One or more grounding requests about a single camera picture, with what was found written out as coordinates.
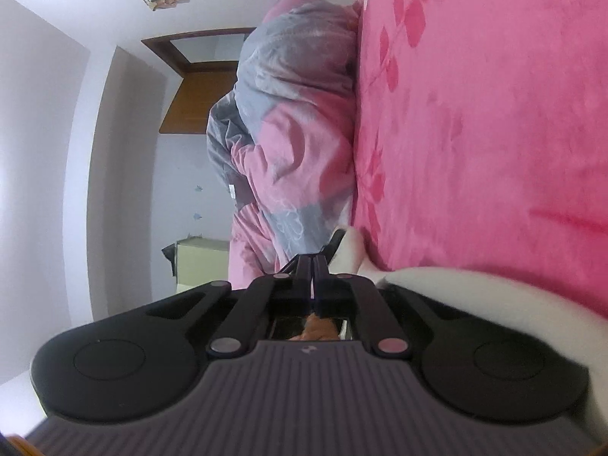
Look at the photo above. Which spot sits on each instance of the beige jacket with black trim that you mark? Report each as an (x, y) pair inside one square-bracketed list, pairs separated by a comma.
[(498, 299)]

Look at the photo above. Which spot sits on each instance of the yellow-green cabinet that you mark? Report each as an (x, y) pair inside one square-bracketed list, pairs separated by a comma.
[(204, 266)]

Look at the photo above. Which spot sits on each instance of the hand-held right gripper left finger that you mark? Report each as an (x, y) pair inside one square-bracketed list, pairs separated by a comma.
[(266, 294)]

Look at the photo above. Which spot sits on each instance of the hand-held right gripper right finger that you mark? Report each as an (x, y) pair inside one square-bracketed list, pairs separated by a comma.
[(361, 299)]

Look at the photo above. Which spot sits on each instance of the pink grey floral duvet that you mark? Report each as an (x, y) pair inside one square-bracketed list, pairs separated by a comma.
[(294, 118)]

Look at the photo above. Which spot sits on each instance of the dark cloth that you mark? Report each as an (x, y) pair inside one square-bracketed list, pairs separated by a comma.
[(169, 256)]

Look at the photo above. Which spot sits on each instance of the wooden door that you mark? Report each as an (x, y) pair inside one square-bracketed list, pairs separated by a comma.
[(204, 99)]

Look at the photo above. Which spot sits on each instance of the dark brown door frame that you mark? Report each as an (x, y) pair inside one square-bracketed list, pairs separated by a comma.
[(161, 45)]

